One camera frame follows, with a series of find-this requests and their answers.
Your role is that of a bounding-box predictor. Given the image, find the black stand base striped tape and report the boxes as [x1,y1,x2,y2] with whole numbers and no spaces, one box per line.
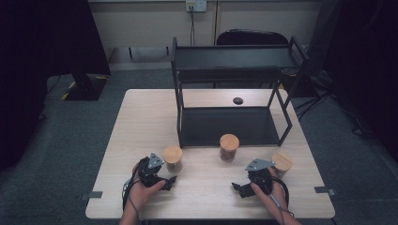
[60,72,111,102]

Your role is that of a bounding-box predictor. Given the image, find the wooden-lid jar of tan nuts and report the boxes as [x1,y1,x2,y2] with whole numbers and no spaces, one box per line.
[161,144,184,174]

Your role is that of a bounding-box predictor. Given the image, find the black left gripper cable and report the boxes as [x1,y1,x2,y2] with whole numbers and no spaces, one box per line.
[121,168,142,220]

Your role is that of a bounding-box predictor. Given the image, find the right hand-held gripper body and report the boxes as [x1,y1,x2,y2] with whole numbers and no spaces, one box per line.
[244,157,276,195]

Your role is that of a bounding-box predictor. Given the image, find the white wall socket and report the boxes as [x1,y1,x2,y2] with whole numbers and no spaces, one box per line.
[185,0,208,13]

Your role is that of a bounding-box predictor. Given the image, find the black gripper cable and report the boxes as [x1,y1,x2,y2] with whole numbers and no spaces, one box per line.
[121,168,142,220]
[269,175,296,218]

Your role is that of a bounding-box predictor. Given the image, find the black metal two-tier rack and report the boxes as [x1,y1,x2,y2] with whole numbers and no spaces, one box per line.
[170,36,312,149]

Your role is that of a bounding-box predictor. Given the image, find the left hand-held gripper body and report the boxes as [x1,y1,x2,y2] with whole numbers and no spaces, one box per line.
[137,152,165,188]

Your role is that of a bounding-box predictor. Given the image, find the black power cable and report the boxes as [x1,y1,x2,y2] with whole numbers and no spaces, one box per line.
[189,5,197,48]

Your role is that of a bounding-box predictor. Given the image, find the dark curtain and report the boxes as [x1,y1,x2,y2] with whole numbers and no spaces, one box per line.
[0,0,112,172]
[308,0,398,156]

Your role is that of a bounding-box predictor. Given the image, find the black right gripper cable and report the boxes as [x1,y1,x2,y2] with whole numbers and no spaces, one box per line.
[269,175,296,218]

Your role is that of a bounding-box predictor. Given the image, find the beige wall conduit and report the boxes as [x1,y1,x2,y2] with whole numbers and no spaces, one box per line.
[214,1,221,46]

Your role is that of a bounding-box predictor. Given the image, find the person's left hand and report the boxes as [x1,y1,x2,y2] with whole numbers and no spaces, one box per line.
[126,161,167,214]

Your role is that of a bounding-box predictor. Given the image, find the black floor cables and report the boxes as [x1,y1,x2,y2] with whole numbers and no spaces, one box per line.
[293,69,375,137]

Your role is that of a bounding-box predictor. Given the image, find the grey table bracket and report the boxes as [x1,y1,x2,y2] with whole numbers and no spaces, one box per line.
[314,186,337,197]
[80,190,104,202]

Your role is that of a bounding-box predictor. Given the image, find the person's right hand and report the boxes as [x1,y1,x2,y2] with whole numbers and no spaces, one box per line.
[250,167,287,217]

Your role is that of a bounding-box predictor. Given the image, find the black chair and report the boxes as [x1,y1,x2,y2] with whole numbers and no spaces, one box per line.
[213,28,290,89]

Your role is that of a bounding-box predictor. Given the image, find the wooden-lid jar of red fruit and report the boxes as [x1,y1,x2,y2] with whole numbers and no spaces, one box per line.
[219,133,240,162]

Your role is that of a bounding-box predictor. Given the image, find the wooden-lid glass jar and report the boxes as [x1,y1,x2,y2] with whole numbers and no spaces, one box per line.
[270,151,294,179]

